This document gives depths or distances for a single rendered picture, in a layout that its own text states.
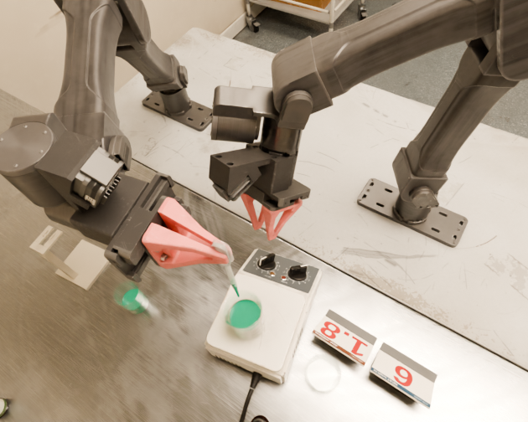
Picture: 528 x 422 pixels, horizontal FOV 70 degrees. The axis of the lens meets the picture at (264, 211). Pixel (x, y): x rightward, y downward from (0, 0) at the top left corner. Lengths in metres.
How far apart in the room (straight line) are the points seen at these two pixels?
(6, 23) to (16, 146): 1.49
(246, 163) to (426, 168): 0.29
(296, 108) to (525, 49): 0.24
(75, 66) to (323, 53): 0.29
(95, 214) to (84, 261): 0.43
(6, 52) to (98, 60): 1.37
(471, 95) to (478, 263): 0.34
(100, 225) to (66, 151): 0.08
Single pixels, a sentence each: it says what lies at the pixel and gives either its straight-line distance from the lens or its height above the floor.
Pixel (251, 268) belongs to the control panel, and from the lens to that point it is 0.65.
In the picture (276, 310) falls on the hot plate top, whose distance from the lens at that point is 0.59.
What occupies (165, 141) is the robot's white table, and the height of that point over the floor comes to 0.90.
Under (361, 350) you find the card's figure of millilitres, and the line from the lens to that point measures 0.65.
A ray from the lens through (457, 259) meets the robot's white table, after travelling 0.77.
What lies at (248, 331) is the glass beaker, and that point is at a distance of 0.54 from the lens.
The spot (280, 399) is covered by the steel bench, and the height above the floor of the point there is 0.90.
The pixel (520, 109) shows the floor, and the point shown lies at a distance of 2.55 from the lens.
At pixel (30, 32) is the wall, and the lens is 1.93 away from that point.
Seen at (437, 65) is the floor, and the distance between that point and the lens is 2.68.
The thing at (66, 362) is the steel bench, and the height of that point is 0.90.
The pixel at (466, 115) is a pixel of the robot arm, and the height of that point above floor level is 1.18.
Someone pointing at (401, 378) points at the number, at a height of 0.93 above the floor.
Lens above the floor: 1.55
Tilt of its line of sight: 57 degrees down
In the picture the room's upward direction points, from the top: 9 degrees counter-clockwise
